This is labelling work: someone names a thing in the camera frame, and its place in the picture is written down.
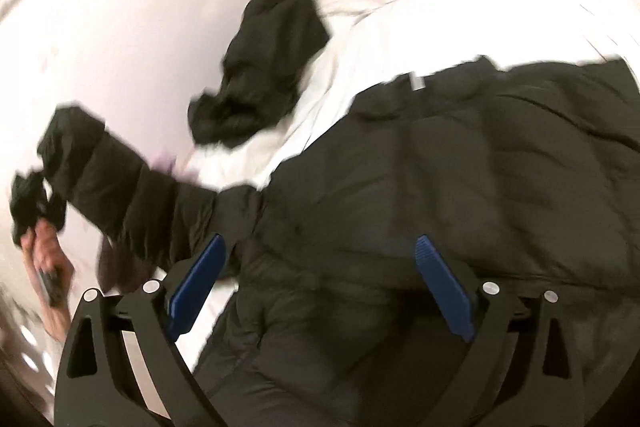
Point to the black puffer jacket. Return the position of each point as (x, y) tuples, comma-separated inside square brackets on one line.
[(400, 157)]

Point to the white bed sheet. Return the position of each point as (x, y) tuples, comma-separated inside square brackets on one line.
[(425, 7)]

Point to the pink printed curtain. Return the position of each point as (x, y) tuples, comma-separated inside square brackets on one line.
[(125, 32)]

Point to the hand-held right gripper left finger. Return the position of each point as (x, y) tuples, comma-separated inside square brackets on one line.
[(196, 283)]

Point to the black crumpled garment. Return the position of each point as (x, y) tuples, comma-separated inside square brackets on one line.
[(265, 67)]

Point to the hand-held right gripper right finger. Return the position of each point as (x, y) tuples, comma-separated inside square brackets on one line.
[(444, 286)]

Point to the person's left hand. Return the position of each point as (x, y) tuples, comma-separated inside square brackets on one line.
[(50, 259)]

